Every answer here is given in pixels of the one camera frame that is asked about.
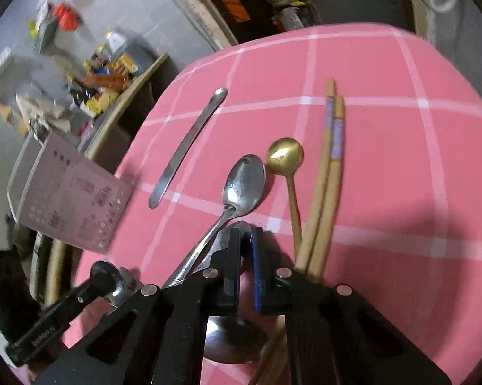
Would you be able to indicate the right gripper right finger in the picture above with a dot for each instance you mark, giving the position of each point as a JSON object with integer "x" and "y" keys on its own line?
{"x": 270, "y": 276}

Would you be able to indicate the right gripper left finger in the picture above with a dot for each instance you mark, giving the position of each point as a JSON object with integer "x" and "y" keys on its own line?
{"x": 221, "y": 293}

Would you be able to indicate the bamboo chopstick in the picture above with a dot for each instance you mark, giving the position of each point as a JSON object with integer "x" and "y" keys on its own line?
{"x": 274, "y": 367}
{"x": 305, "y": 250}

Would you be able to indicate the large silver spoon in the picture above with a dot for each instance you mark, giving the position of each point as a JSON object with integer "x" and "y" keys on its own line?
{"x": 233, "y": 340}

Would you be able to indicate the slim silver spoon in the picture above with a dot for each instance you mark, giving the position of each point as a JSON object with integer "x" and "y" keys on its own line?
{"x": 243, "y": 190}

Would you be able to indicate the gold spoon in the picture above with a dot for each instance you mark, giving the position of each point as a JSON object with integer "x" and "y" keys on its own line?
{"x": 284, "y": 157}

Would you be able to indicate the grey utensil holder box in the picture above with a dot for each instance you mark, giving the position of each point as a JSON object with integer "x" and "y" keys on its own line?
{"x": 57, "y": 191}

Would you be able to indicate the pink checkered tablecloth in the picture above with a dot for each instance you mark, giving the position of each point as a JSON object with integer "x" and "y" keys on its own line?
{"x": 408, "y": 232}

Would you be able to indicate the silver butter knife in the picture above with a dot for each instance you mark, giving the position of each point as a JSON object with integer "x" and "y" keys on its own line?
{"x": 172, "y": 167}

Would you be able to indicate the orange snack packet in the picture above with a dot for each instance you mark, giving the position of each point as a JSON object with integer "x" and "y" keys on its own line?
{"x": 115, "y": 82}

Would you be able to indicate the large dark oil jug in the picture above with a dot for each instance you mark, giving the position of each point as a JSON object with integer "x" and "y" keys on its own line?
{"x": 129, "y": 52}

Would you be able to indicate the red plastic bag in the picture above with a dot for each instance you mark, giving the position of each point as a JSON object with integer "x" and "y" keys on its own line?
{"x": 68, "y": 19}

